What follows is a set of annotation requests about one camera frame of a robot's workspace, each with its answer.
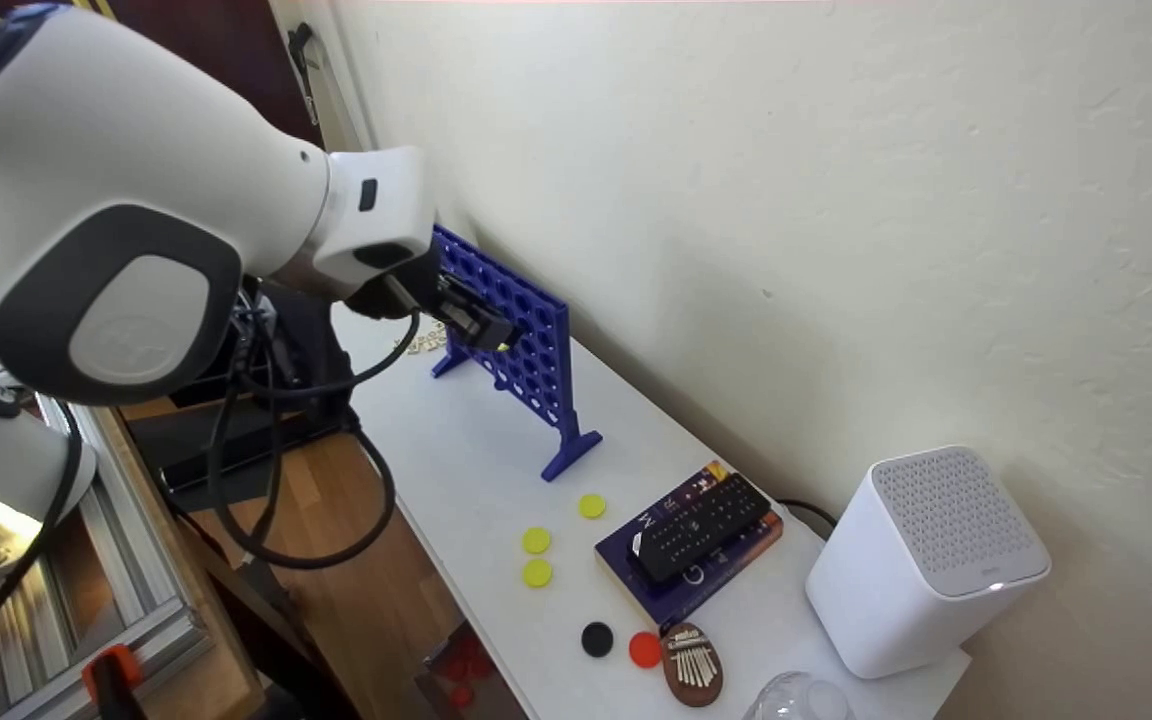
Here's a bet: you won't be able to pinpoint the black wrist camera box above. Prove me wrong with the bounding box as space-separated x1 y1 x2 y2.
231 278 341 393

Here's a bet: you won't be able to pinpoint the orange clamp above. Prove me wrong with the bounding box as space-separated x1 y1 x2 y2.
78 638 154 710

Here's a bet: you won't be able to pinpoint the red object under table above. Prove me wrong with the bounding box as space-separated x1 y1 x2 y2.
419 620 527 720

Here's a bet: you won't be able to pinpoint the dark brown cabinet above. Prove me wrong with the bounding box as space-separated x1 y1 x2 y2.
108 0 329 134

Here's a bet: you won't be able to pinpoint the black speaker power cable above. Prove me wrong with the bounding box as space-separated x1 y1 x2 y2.
771 490 848 539

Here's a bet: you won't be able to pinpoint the black remote control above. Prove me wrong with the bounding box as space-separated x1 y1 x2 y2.
632 476 771 589

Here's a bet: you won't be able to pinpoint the brown oval object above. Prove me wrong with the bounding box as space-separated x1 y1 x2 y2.
659 620 729 710

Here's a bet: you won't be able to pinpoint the white perforated speaker box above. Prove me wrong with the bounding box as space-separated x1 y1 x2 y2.
803 444 1057 684

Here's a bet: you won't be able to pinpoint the aluminium frame rail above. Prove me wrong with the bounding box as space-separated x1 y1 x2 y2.
0 385 207 720

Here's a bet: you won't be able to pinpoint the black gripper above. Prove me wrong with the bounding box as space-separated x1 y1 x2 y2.
333 241 522 358

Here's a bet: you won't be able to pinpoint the clear glass dome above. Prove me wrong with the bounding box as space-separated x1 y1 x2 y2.
741 666 858 720

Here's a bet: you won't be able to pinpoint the blue gameboard with holes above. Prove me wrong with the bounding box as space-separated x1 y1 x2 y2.
427 218 610 488

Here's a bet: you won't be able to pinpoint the black low shelf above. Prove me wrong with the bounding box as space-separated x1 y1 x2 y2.
129 394 367 516

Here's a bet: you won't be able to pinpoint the orange round chip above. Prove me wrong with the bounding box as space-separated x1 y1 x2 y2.
626 626 669 671

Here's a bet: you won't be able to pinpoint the black looping robot cable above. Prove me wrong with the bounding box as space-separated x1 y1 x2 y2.
199 305 426 571

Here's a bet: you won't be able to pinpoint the purple wooden game box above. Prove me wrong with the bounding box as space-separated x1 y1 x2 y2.
593 457 790 633

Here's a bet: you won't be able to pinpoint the black cable over machine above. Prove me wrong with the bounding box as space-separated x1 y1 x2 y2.
0 385 90 696

